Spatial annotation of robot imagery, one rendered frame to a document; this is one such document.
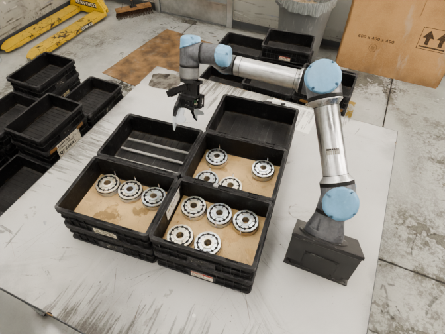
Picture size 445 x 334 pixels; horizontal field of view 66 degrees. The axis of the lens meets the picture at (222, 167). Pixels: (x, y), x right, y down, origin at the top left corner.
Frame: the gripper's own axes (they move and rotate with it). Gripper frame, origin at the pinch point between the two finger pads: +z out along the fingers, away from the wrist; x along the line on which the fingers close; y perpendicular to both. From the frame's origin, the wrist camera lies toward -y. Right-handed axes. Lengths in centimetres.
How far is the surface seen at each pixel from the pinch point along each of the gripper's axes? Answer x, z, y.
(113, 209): -28.1, 33.0, -14.6
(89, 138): 4, 27, -69
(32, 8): 144, -16, -342
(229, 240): -13, 36, 33
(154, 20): 241, -9, -240
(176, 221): -17.9, 33.5, 10.7
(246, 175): 16.9, 23.2, 22.8
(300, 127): 76, 16, 25
